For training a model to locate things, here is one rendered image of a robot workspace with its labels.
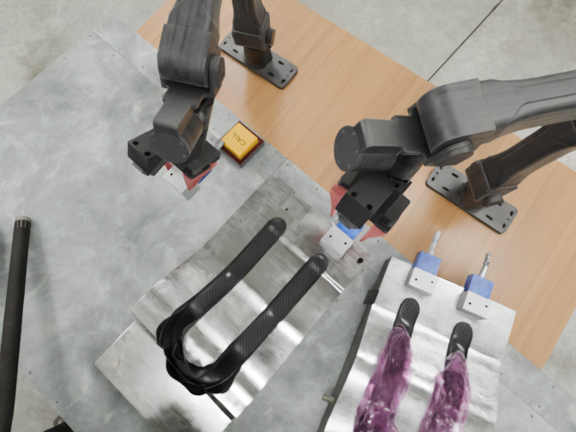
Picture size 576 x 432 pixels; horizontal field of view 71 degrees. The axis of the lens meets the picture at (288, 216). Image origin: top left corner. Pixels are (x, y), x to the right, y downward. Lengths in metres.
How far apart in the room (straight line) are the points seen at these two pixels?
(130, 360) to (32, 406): 1.12
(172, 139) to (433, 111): 0.33
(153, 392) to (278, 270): 0.32
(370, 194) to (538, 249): 0.57
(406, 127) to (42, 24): 2.17
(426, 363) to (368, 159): 0.45
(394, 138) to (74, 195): 0.74
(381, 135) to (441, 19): 1.86
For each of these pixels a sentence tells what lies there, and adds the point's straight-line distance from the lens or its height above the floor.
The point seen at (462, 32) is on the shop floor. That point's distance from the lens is 2.31.
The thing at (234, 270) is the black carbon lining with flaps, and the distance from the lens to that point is 0.79.
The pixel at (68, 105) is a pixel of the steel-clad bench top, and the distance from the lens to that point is 1.12.
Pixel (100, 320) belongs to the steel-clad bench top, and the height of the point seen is 0.80.
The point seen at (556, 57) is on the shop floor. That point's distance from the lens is 2.43.
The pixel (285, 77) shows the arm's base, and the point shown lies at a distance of 1.03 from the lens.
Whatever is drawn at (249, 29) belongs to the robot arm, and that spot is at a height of 0.96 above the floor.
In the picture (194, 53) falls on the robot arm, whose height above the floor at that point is 1.20.
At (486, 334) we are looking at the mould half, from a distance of 0.89.
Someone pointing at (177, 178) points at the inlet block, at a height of 0.96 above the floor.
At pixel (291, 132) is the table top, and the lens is 0.96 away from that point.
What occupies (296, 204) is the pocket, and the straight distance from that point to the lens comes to 0.83.
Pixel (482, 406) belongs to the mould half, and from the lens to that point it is 0.85.
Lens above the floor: 1.66
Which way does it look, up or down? 75 degrees down
